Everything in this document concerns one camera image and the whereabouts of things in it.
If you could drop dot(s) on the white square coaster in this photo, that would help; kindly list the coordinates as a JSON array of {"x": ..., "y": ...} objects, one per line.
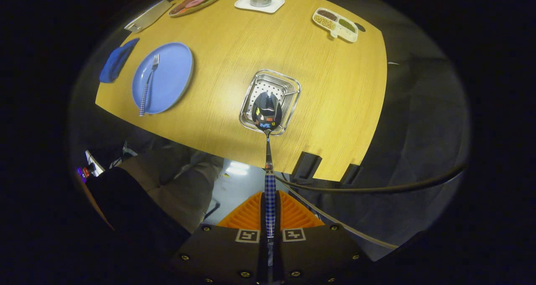
[{"x": 245, "y": 4}]

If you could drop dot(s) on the pink ham slice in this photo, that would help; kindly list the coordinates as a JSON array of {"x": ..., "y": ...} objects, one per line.
[{"x": 197, "y": 1}]

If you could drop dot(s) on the black table bracket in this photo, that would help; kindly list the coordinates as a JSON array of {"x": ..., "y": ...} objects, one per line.
[
  {"x": 306, "y": 165},
  {"x": 351, "y": 174}
]

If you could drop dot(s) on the brown meat piece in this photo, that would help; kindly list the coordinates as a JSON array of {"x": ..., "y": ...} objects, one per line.
[{"x": 180, "y": 9}]

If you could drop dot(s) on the oval plate of food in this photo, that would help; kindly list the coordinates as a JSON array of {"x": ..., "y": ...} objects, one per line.
[{"x": 178, "y": 11}]

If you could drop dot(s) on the white divided snack tray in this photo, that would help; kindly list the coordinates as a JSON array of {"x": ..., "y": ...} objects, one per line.
[{"x": 335, "y": 31}]

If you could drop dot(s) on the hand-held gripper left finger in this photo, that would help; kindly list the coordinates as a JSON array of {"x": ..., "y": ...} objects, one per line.
[{"x": 262, "y": 218}]

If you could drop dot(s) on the person's grey trousers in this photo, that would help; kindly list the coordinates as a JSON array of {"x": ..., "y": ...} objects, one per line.
[{"x": 180, "y": 184}]

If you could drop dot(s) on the blue round plate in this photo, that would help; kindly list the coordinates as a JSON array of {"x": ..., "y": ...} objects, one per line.
[{"x": 171, "y": 75}]

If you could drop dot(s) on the white toaster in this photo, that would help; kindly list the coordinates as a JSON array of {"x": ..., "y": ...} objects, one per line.
[{"x": 148, "y": 16}]

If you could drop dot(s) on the pile of green beans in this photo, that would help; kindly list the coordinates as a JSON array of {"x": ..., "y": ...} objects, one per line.
[{"x": 347, "y": 25}]

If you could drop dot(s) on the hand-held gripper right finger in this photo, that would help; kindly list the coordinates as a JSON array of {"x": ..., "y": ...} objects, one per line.
[{"x": 278, "y": 218}]

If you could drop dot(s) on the pile of yellow beans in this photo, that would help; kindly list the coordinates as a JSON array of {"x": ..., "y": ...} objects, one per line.
[{"x": 324, "y": 22}]

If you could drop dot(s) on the blue cloth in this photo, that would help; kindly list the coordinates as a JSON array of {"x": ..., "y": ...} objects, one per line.
[{"x": 115, "y": 63}]

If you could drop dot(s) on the pile of brown beans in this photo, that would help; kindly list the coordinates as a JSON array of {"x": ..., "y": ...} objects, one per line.
[{"x": 327, "y": 14}]

